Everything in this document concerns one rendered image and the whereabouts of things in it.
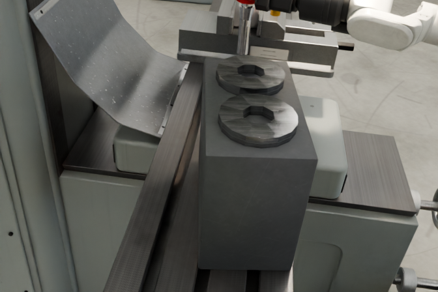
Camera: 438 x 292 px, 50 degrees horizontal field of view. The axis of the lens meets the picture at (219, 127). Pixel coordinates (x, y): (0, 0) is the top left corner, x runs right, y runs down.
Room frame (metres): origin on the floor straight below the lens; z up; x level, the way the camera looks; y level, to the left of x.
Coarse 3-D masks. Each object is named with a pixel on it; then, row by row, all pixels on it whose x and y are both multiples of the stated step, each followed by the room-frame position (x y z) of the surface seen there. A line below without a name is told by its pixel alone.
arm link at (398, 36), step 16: (352, 16) 0.77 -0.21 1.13; (368, 16) 0.75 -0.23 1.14; (384, 16) 0.75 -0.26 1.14; (400, 16) 0.75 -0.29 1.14; (416, 16) 0.76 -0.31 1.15; (432, 16) 0.76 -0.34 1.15; (352, 32) 0.77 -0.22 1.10; (368, 32) 0.76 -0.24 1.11; (384, 32) 0.75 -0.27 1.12; (400, 32) 0.74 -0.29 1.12; (416, 32) 0.74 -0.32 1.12; (400, 48) 0.75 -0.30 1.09
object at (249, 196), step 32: (224, 64) 0.55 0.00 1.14; (256, 64) 0.56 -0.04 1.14; (224, 96) 0.49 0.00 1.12; (256, 96) 0.48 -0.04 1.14; (288, 96) 0.50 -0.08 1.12; (224, 128) 0.41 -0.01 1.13; (256, 128) 0.41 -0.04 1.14; (288, 128) 0.42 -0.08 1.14; (224, 160) 0.37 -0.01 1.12; (256, 160) 0.38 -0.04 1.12; (288, 160) 0.38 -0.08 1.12; (224, 192) 0.38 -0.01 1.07; (256, 192) 0.38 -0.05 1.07; (288, 192) 0.38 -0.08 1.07; (224, 224) 0.38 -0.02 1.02; (256, 224) 0.38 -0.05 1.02; (288, 224) 0.38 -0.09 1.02; (224, 256) 0.38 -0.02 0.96; (256, 256) 0.38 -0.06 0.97; (288, 256) 0.38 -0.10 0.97
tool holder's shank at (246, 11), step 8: (240, 8) 0.88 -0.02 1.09; (248, 8) 0.87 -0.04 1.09; (240, 16) 0.88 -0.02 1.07; (248, 16) 0.87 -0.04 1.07; (240, 24) 0.88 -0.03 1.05; (248, 24) 0.87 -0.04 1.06; (240, 32) 0.88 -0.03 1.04; (248, 32) 0.88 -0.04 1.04; (240, 40) 0.87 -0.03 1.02; (248, 40) 0.88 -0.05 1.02; (240, 48) 0.87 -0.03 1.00
